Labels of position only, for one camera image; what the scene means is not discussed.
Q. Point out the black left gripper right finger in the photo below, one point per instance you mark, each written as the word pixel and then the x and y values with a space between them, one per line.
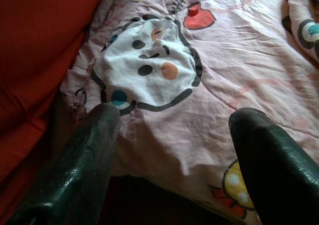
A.
pixel 281 175

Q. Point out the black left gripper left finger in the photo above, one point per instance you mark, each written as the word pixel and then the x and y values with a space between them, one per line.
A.
pixel 74 175

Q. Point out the pink cartoon print quilt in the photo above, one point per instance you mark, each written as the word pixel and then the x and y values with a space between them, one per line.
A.
pixel 224 73

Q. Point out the large red cushion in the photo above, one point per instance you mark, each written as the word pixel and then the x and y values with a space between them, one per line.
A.
pixel 37 60

